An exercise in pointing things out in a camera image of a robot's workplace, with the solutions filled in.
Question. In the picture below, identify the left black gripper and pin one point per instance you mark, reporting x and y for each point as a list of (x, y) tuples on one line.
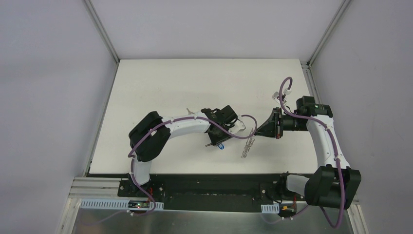
[(219, 139)]

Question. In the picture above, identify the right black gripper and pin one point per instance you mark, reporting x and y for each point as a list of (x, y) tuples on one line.
[(276, 125)]

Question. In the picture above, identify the key with blue tag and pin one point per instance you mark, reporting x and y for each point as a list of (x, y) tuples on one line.
[(220, 146)]

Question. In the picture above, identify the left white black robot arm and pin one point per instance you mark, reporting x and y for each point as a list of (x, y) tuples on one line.
[(150, 135)]

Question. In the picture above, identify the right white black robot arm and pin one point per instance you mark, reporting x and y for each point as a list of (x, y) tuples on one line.
[(334, 184)]

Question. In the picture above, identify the key with black head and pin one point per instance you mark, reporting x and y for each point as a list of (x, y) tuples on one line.
[(189, 111)]

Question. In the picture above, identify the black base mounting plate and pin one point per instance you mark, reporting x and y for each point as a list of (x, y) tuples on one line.
[(244, 193)]

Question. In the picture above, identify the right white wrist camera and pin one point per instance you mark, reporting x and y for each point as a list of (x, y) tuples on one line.
[(280, 97)]

